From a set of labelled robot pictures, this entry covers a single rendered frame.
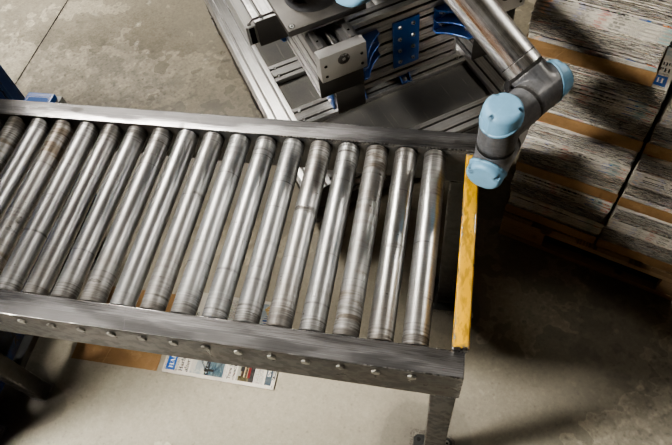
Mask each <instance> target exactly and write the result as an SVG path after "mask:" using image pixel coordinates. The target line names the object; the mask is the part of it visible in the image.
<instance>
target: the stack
mask: <svg viewBox="0 0 672 445"><path fill-rule="evenodd" d="M562 63H563V64H566V65H567V66H568V67H569V68H570V69H571V71H572V73H573V77H574V83H573V86H572V88H571V90H570V91H569V92H568V93H567V94H566V95H565V96H564V97H563V98H562V100H561V101H560V102H559V103H557V104H556V105H555V106H553V107H552V108H550V109H549V110H548V111H547V112H549V113H552V114H555V115H559V116H562V117H565V118H569V119H572V120H575V121H579V122H582V123H585V124H588V125H592V126H595V127H598V128H601V129H605V130H608V131H611V132H614V133H617V134H620V135H623V136H626V137H629V138H633V139H636V140H639V141H642V142H643V140H644V139H645V137H646V135H647V137H646V140H645V142H644V144H643V146H642V148H641V150H640V152H635V151H632V150H629V149H626V148H623V147H620V146H617V145H613V144H610V143H607V142H604V141H601V140H598V139H595V138H591V137H588V136H585V135H582V134H579V133H576V132H573V131H570V130H566V129H563V128H560V127H557V126H554V125H551V124H548V123H544V122H541V121H538V120H537V121H536V122H535V123H534V124H532V125H531V126H530V128H529V130H528V134H527V136H526V138H525V140H524V142H523V144H522V146H521V148H520V151H519V155H518V162H521V163H524V164H527V165H530V166H533V167H537V168H540V169H543V170H546V171H549V172H552V173H555V174H558V175H561V176H564V177H568V178H571V179H574V180H577V181H580V182H583V183H586V184H588V185H591V186H594V187H597V188H600V189H603V190H606V191H609V192H612V193H615V194H617V195H618V192H619V191H620V189H621V190H622V191H620V193H621V194H619V196H620V197H623V198H626V199H629V200H632V201H635V202H638V203H641V204H644V205H647V206H650V207H653V208H656V209H659V210H662V211H665V212H668V213H671V214H672V162H669V161H665V160H662V159H659V158H656V157H653V156H649V155H646V154H643V153H642V152H643V149H644V146H645V144H646V141H647V138H648V135H649V132H650V129H651V127H652V125H653V122H654V120H655V122H654V125H653V128H652V130H651V133H650V136H649V139H648V142H647V143H650V144H654V145H657V146H660V147H664V148H667V149H671V150H672V41H671V42H670V45H669V47H668V50H667V52H666V55H665V57H664V60H663V63H662V65H661V68H660V70H659V73H658V75H657V77H656V78H655V80H654V82H653V84H652V86H651V87H649V86H645V85H642V84H638V83H635V82H631V81H628V80H624V79H621V78H617V77H614V76H610V75H607V74H603V73H600V72H596V71H593V70H589V69H586V68H582V67H579V66H575V65H572V64H568V63H565V62H562ZM656 115H657V116H656ZM655 118H656V119H655ZM647 133H648V134H647ZM646 145H647V144H646ZM645 147H646V146H645ZM622 184H624V186H623V185H622ZM621 187H623V189H622V188H621ZM510 190H511V192H510V198H509V201H508V203H507V204H509V205H512V206H515V207H518V208H520V209H523V210H526V211H529V212H531V213H534V214H537V215H539V216H542V217H545V218H547V219H550V220H552V221H555V222H558V223H560V224H563V225H565V226H568V227H570V228H573V229H575V230H578V231H580V232H583V233H586V234H588V235H591V236H593V237H596V236H597V234H598V236H599V233H600V232H601V233H600V236H599V238H598V239H601V240H604V241H607V242H610V243H613V244H616V245H618V246H621V247H624V248H627V249H630V250H632V251H635V252H638V253H641V254H643V255H646V256H649V257H651V258H654V259H657V260H659V261H662V262H665V263H667V264H670V265H672V224H671V223H668V222H665V221H662V220H659V219H656V218H653V217H650V216H648V215H645V214H642V213H639V212H636V211H633V210H630V209H627V208H624V207H622V206H619V205H616V204H617V203H618V202H617V201H619V199H620V197H619V196H618V198H617V200H616V201H615V203H613V202H610V201H607V200H604V199H601V198H598V197H595V196H592V195H589V194H586V193H583V192H580V191H577V190H574V189H571V188H568V187H565V186H563V185H560V184H557V183H554V182H551V181H548V180H545V179H542V178H539V177H536V176H533V175H530V174H527V173H524V172H521V171H518V170H516V171H515V173H514V177H513V179H512V181H511V186H510ZM499 233H500V234H502V235H505V236H507V237H510V238H513V239H515V240H518V241H520V242H523V243H525V244H528V245H530V246H533V247H536V248H538V249H541V250H543V251H546V252H548V253H551V254H553V255H556V256H559V257H561V258H564V259H566V260H569V261H571V262H574V263H576V264H579V265H582V266H584V267H587V268H589V269H592V270H594V271H597V272H599V273H602V274H605V275H607V276H610V277H612V278H615V279H617V280H620V281H622V282H625V283H628V284H630V285H633V286H635V287H638V288H640V289H643V290H645V291H648V292H651V293H653V294H656V295H658V296H661V297H663V298H666V299H668V300H671V301H672V273H670V272H667V271H664V270H662V269H659V268H656V267H653V266H651V265H648V264H645V263H642V262H640V261H637V260H634V259H632V258H629V257H626V256H623V255H621V254H618V253H615V252H613V251H610V250H607V249H604V248H602V247H599V246H596V243H595V242H594V243H593V244H592V243H589V242H587V241H584V240H581V239H579V238H576V237H574V236H571V235H568V234H566V233H563V232H561V231H558V230H555V229H553V228H550V227H547V226H545V225H542V224H540V223H537V222H534V221H532V220H529V219H527V218H524V217H521V216H519V215H516V214H514V213H511V212H508V211H506V210H505V211H504V214H503V217H502V222H501V226H500V230H499ZM545 235H546V236H549V237H551V238H554V239H557V240H559V241H562V242H564V243H567V244H570V245H572V246H575V247H578V248H580V249H583V250H585V251H588V252H591V253H593V254H596V255H598V256H601V257H604V258H606V259H609V260H612V261H614V262H617V263H619V264H622V265H625V266H627V267H630V268H632V269H635V270H638V271H640V272H643V273H646V274H648V275H651V276H653V277H656V278H659V281H658V282H657V283H654V282H652V281H649V280H646V279H644V278H641V277H639V276H636V275H633V274H631V273H628V272H626V271H623V270H620V269H618V268H615V267H613V266H610V265H607V264H605V263H602V262H600V261H597V260H595V259H592V258H589V257H587V256H584V255H582V254H579V253H576V252H574V251H571V250H569V249H566V248H563V247H561V246H558V245H556V244H553V243H550V242H548V241H545V240H544V238H545Z"/></svg>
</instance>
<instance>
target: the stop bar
mask: <svg viewBox="0 0 672 445"><path fill-rule="evenodd" d="M472 156H473V153H467V154H466V162H465V176H464V189H463V203H462V216H461V230H460V243H459V257H458V270H457V284H456V297H455V310H454V324H453V337H452V351H454V352H461V353H468V352H469V346H470V328H471V318H473V313H471V311H472V294H473V277H474V259H475V242H476V225H477V208H478V191H479V186H477V185H475V184H474V183H473V182H471V181H470V179H469V178H468V176H467V174H466V168H467V166H468V164H469V160H470V158H472Z"/></svg>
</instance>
